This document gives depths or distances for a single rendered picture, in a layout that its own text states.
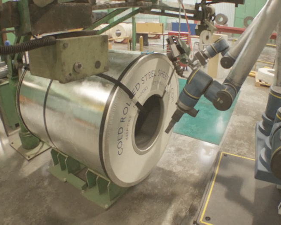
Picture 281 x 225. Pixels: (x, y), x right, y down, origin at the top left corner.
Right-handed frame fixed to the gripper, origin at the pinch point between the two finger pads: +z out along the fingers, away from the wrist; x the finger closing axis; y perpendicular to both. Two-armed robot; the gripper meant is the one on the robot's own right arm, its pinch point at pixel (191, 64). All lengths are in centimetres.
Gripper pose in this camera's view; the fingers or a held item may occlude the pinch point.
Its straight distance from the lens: 194.1
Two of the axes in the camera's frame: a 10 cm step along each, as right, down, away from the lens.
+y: 5.5, 0.7, 8.3
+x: -3.9, -8.6, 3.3
